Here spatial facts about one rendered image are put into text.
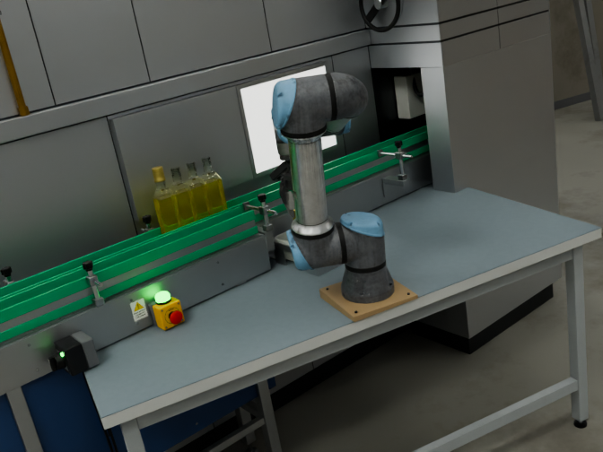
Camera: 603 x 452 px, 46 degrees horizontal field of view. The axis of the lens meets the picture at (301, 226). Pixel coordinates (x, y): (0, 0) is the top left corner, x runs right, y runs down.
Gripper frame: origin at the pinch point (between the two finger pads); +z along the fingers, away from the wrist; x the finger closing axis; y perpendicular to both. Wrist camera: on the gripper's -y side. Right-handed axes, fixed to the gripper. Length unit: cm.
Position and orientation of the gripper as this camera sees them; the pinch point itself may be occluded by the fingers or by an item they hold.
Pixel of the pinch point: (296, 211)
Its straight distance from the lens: 233.4
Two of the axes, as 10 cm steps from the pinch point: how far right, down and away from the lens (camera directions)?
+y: 6.1, 1.7, -7.7
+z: 1.6, 9.3, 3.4
